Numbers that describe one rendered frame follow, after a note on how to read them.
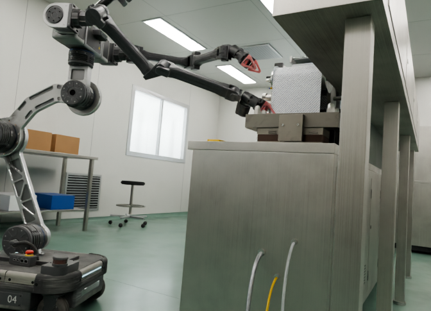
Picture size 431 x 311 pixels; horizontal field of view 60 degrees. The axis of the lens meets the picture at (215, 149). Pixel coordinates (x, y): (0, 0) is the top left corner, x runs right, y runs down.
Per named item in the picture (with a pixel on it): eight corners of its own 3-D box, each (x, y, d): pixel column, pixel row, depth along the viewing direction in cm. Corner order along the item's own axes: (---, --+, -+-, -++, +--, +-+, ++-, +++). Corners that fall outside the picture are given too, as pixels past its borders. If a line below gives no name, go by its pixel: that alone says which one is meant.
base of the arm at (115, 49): (115, 66, 232) (117, 47, 233) (127, 67, 231) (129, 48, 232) (109, 61, 223) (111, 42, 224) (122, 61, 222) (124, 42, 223)
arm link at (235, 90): (156, 64, 179) (162, 57, 188) (154, 75, 182) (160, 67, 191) (240, 95, 181) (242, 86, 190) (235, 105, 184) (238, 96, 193)
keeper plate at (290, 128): (279, 141, 154) (281, 115, 155) (303, 142, 149) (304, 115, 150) (277, 140, 152) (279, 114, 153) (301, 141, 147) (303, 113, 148)
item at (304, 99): (270, 125, 179) (272, 88, 181) (319, 125, 167) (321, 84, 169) (269, 125, 179) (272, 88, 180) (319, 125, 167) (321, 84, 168)
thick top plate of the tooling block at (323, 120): (258, 133, 177) (260, 120, 177) (346, 133, 157) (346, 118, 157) (244, 127, 163) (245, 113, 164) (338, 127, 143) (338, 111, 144)
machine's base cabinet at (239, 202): (321, 260, 378) (325, 176, 386) (390, 272, 346) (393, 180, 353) (174, 345, 162) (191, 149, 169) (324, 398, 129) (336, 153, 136)
